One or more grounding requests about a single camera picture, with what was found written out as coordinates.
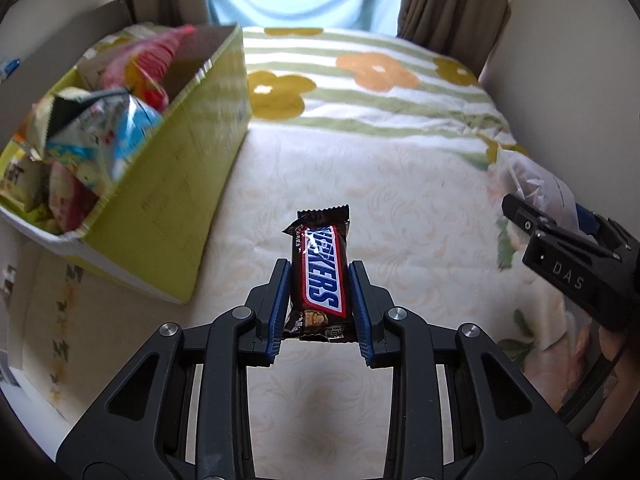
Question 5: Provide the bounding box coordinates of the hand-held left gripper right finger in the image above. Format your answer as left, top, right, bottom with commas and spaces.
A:
348, 259, 585, 480

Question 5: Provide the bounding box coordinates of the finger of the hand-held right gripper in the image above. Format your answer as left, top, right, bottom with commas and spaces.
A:
501, 192, 557, 242
574, 204, 640, 267

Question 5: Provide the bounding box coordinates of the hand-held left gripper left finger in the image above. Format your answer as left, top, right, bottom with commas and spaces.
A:
56, 259, 292, 480

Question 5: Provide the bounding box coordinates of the brown chocolate bar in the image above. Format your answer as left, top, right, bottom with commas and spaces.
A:
281, 203, 357, 345

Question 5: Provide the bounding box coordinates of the green cardboard box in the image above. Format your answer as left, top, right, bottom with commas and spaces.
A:
0, 24, 253, 305

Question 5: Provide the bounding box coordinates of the silver blue snack bag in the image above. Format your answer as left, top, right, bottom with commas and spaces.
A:
46, 86, 164, 182

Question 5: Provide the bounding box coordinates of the pink snack packet yellow print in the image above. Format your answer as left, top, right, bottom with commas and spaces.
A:
100, 25, 197, 112

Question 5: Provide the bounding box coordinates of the cream patterned bed sheet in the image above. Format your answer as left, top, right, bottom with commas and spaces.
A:
0, 120, 621, 461

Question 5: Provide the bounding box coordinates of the floral striped blanket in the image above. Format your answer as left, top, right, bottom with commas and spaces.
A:
242, 25, 530, 171

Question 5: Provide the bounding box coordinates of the small pink snack packet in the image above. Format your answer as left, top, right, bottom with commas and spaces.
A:
49, 160, 102, 234

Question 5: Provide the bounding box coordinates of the white yellow snack packet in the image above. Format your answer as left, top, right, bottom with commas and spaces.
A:
0, 152, 52, 212

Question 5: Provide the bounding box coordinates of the cream yellow snack packet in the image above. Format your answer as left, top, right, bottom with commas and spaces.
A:
14, 87, 62, 161

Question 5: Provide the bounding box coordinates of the black wrist strap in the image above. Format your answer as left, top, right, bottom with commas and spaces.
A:
559, 344, 627, 427

